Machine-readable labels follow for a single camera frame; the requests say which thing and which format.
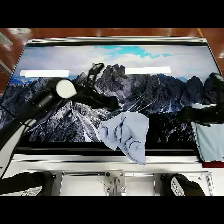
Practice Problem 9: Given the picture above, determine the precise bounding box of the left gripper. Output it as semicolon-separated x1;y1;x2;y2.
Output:
94;93;120;113

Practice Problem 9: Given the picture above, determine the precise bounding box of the light blue shirt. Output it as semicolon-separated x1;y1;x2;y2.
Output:
98;111;150;166

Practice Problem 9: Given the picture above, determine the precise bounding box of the pale blue garment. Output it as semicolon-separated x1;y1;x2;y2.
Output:
190;121;224;164

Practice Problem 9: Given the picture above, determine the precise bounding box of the red garment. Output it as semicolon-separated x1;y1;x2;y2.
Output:
202;160;224;169

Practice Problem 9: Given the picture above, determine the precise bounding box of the silver frame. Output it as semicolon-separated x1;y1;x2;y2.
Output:
0;35;218;197

